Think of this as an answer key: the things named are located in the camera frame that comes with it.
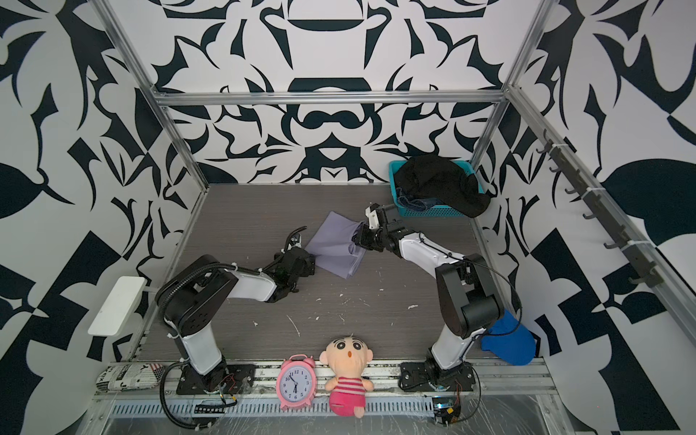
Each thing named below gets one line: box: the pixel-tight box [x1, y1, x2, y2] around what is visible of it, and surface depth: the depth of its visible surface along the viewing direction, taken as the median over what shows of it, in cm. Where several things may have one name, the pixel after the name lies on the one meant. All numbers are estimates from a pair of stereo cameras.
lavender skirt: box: [304, 210, 368, 280], surface depth 98 cm
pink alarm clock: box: [275, 354, 318, 410], surface depth 73 cm
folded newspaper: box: [95, 363, 166, 392], surface depth 74 cm
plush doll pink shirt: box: [319, 335, 375, 419], surface depth 71 cm
